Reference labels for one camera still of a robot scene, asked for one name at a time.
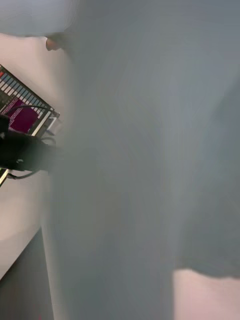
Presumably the black device on stand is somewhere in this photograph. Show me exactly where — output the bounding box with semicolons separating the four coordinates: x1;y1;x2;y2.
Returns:
0;113;62;180

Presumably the large colourful screen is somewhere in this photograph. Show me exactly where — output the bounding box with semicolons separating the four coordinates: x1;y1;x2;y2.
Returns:
0;64;61;138

